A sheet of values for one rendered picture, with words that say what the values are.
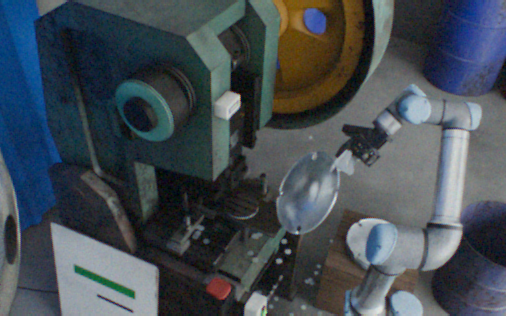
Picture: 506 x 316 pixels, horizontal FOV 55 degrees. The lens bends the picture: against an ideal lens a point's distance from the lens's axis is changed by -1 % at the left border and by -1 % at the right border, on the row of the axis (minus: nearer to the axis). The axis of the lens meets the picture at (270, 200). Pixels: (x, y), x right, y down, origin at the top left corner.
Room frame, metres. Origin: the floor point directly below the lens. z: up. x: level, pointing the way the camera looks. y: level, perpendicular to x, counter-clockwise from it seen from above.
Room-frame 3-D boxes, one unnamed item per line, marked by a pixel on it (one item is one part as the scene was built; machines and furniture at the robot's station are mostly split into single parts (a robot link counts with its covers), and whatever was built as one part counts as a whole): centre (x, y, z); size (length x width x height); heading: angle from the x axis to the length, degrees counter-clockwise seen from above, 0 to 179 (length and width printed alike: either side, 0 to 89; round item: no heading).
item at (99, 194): (1.09, 0.45, 0.45); 0.92 x 0.12 x 0.90; 67
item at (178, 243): (1.13, 0.28, 0.76); 0.17 x 0.06 x 0.10; 157
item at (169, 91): (1.06, 0.33, 1.31); 0.22 x 0.12 x 0.22; 67
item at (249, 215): (1.21, 0.06, 0.72); 0.25 x 0.14 x 0.14; 67
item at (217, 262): (1.28, 0.22, 0.68); 0.45 x 0.30 x 0.06; 157
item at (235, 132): (1.27, 0.18, 1.04); 0.17 x 0.15 x 0.30; 67
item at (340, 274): (1.47, -0.51, 0.18); 0.40 x 0.38 x 0.35; 73
